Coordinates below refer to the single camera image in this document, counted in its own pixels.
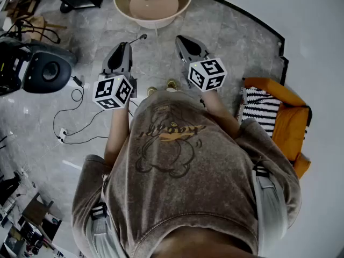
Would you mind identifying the orange armchair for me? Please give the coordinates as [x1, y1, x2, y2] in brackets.
[243, 76, 314, 180]

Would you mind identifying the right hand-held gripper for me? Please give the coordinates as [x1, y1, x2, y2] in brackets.
[175, 35, 228, 92]

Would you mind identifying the black and white striped cushion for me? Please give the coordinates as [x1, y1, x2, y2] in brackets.
[238, 87, 283, 138]

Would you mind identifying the black power adapter cable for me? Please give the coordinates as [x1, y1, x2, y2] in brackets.
[53, 75, 84, 145]

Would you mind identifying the brown printed T-shirt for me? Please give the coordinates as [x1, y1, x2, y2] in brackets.
[71, 89, 302, 258]

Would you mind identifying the person's right forearm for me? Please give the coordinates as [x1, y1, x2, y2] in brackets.
[200, 89, 241, 139]

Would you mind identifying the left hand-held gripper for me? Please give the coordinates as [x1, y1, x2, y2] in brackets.
[92, 41, 138, 110]

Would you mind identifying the grey backpack strap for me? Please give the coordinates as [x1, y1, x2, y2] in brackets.
[85, 202, 121, 258]
[252, 161, 290, 241]

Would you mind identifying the grey left backpack strap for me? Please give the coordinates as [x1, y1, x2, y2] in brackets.
[85, 202, 121, 258]

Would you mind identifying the brown paper bag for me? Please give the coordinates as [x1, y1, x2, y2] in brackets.
[25, 15, 48, 43]

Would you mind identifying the black rounded robot base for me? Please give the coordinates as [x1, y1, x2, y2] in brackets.
[0, 36, 78, 96]

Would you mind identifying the grey right backpack strap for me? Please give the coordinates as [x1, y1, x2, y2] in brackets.
[252, 161, 290, 241]

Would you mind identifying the person's left forearm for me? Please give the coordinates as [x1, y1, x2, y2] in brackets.
[103, 105, 132, 169]

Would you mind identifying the round beige side table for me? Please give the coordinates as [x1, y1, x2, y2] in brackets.
[112, 0, 194, 37]

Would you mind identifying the dark wooden chair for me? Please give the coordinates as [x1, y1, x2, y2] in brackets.
[21, 192, 62, 243]

